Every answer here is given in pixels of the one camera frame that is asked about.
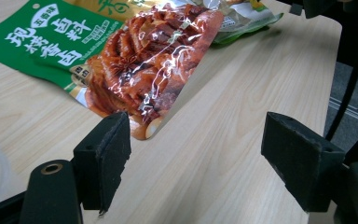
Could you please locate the black stand leg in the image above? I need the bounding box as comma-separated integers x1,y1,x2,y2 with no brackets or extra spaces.
324,62,358,142

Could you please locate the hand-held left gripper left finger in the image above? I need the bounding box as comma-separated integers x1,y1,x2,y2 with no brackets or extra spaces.
71,111,132,216

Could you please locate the aluminium floor rail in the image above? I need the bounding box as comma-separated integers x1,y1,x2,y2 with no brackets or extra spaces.
328,95,358,126

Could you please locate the green snack packet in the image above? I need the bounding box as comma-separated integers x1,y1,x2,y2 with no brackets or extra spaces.
0,0,226,141

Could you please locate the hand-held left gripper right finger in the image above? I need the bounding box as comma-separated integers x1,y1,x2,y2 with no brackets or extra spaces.
260,111,346,213

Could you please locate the white and green packet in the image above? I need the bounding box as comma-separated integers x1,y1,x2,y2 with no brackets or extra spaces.
64,0,284,45

